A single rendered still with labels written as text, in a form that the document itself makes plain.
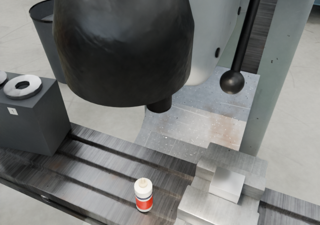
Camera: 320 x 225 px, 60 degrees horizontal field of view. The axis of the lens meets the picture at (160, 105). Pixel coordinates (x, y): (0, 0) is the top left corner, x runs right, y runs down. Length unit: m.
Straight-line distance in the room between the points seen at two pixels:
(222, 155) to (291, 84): 2.11
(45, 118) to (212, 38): 0.55
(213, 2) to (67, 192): 0.60
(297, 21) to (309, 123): 1.72
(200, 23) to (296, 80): 2.58
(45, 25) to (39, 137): 1.63
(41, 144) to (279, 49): 0.68
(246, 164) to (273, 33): 0.34
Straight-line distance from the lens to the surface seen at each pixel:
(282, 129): 2.29
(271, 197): 0.77
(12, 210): 1.93
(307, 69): 3.07
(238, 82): 0.34
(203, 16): 0.29
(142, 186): 0.63
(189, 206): 0.59
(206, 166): 0.64
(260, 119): 0.96
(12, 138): 0.87
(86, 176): 0.78
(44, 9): 2.70
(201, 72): 0.33
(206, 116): 0.89
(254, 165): 0.73
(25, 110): 0.74
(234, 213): 0.60
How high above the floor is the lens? 1.53
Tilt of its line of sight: 42 degrees down
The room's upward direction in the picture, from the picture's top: straight up
